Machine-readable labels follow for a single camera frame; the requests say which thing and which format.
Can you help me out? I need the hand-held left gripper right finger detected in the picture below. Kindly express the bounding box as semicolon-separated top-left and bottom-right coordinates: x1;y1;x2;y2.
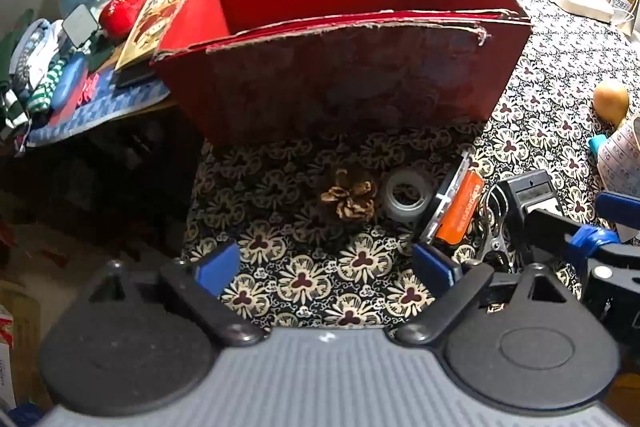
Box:
395;242;581;345

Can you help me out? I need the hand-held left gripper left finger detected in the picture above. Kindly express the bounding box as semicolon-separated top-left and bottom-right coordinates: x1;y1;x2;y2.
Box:
87;239;266;348

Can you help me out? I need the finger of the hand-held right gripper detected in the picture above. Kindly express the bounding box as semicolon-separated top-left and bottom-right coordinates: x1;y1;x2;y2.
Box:
522;207;640;288
594;191;640;222

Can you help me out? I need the metal spring clamp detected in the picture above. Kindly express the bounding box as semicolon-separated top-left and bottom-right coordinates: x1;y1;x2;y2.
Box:
470;184;521;268

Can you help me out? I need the orange utility knife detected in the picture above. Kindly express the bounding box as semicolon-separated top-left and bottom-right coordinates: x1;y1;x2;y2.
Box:
420;152;486;248

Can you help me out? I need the clear tape roll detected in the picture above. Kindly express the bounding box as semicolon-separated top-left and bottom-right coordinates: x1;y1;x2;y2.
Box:
382;167;436;223

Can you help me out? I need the black rectangular device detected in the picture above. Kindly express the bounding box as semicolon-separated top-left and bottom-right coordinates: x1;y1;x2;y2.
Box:
497;171;563;233

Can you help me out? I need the brown pine cone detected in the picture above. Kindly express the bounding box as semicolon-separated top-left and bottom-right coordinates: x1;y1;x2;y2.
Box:
320;169;378;223

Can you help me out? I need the red cardboard box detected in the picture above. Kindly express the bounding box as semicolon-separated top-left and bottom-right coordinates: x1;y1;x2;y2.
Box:
150;0;533;148

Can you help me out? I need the white printed paper sheet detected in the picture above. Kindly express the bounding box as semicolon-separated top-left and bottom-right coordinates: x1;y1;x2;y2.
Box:
597;114;640;243

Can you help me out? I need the floral patterned tablecloth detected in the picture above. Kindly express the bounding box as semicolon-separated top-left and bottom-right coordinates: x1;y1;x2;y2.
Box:
182;0;640;333

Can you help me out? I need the yellow round fruit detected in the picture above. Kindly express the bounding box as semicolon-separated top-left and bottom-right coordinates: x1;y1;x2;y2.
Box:
592;79;631;125

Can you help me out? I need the small cardboard box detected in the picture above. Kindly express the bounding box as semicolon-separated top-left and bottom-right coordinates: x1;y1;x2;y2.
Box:
597;0;640;38

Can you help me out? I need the blue glasses case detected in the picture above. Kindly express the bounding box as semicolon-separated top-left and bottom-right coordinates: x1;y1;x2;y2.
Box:
50;54;88;110

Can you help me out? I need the green white striped cloth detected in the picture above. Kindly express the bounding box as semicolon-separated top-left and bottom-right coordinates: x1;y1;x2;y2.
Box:
5;57;68;132

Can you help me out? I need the yellow illustrated book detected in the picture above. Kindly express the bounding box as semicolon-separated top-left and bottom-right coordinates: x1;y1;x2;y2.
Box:
114;0;196;72

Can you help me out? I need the small black-framed mirror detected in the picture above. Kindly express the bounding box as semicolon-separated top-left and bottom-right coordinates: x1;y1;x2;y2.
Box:
61;4;99;48

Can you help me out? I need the plaid white clothing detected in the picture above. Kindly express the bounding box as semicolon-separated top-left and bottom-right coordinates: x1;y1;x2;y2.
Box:
10;19;58;92

